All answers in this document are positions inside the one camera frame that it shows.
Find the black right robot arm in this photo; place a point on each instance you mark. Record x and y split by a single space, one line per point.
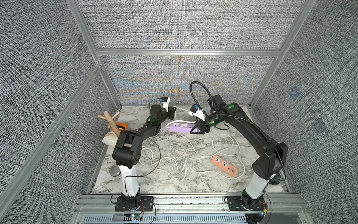
272 155

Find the orange box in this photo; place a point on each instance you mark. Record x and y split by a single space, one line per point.
121 126

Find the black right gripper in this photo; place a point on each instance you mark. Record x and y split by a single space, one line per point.
203 123

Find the cream ceramic mug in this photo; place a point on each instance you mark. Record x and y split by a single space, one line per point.
110 139

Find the metal tin can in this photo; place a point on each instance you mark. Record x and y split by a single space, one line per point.
115 171

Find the pink power strip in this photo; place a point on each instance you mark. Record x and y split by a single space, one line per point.
224 165

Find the aluminium front rail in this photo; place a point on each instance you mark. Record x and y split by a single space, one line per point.
195 203

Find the wooden mug tree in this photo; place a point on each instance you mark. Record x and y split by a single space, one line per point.
110 118

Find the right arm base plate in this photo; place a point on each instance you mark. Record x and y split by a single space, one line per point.
245 203

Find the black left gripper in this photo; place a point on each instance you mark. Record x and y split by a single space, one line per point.
170 112

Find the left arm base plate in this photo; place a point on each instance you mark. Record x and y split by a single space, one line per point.
135 204

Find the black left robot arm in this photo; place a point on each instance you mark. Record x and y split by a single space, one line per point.
128 148

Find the dark blue bowl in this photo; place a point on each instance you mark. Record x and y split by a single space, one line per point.
275 180

